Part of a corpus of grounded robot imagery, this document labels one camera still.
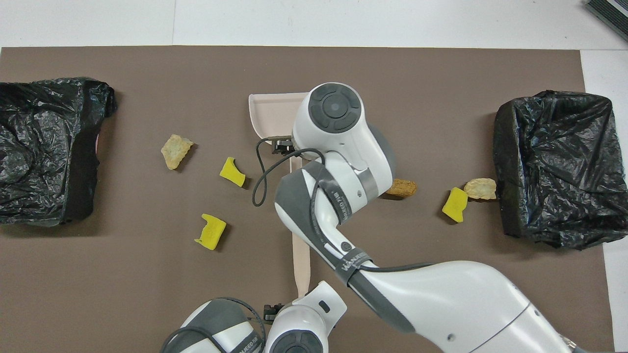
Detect pale ridged bread chunk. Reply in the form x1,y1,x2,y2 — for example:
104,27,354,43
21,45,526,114
161,134,193,170

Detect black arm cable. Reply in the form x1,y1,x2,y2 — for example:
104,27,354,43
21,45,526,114
252,139,432,275
162,297,268,353

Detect beige plastic dustpan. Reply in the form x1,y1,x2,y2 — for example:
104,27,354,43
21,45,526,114
249,93,309,173

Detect yellow sponge piece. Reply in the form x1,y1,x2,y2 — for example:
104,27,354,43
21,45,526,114
195,213,227,251
442,187,468,223
219,157,246,187

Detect beige hand brush black bristles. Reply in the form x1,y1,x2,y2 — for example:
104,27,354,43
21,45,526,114
291,229,312,300

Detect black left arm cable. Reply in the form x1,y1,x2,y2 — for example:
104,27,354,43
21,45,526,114
162,297,268,353

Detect pale bread piece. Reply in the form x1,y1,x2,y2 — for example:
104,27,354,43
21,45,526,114
464,178,497,200

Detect dark grey ribbed panel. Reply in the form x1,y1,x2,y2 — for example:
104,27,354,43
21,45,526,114
585,0,628,42

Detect brown table mat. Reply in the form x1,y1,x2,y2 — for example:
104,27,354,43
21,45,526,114
0,46,615,353

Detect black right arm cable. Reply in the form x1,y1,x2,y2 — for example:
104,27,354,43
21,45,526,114
252,139,432,275

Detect brown peanut-shaped pastry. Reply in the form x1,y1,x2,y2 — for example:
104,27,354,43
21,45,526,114
387,179,418,198

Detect black bag-lined bin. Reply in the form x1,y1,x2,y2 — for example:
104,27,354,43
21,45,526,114
0,77,117,227
493,90,628,251

